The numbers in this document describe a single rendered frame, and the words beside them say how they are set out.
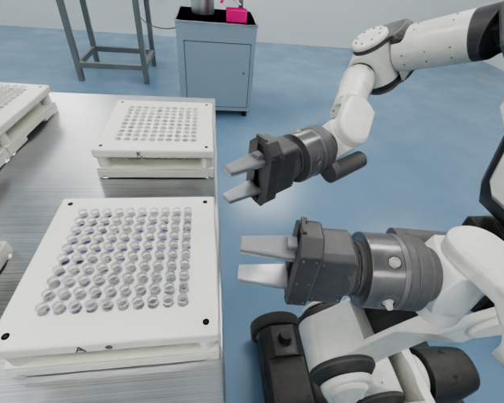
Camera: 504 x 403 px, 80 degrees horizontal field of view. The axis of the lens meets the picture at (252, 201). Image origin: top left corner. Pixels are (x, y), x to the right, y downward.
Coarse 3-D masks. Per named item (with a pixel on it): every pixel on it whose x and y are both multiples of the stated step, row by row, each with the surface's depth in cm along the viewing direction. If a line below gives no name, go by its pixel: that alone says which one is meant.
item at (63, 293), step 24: (96, 240) 42; (120, 240) 43; (72, 264) 39; (120, 264) 39; (144, 264) 41; (168, 264) 41; (96, 288) 37; (120, 288) 37; (144, 288) 37; (168, 288) 39
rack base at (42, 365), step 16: (96, 352) 36; (112, 352) 36; (128, 352) 37; (144, 352) 37; (160, 352) 37; (176, 352) 37; (192, 352) 37; (208, 352) 37; (16, 368) 34; (32, 368) 35; (48, 368) 35; (64, 368) 36; (80, 368) 36; (96, 368) 37; (112, 368) 37
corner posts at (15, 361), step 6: (198, 342) 37; (204, 342) 36; (210, 342) 36; (216, 342) 38; (204, 348) 37; (210, 348) 38; (6, 360) 33; (12, 360) 33; (18, 360) 34; (24, 360) 34; (30, 360) 35
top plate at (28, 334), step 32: (64, 224) 45; (192, 224) 47; (192, 256) 42; (32, 288) 37; (160, 288) 38; (192, 288) 39; (0, 320) 34; (32, 320) 34; (64, 320) 34; (96, 320) 34; (128, 320) 35; (160, 320) 35; (192, 320) 35; (0, 352) 31; (32, 352) 32; (64, 352) 33
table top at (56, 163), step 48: (96, 96) 95; (144, 96) 98; (48, 144) 73; (0, 192) 59; (48, 192) 60; (96, 192) 61; (144, 192) 63; (192, 192) 64; (0, 240) 50; (0, 288) 44; (0, 384) 35; (48, 384) 36; (96, 384) 36; (144, 384) 36; (192, 384) 37
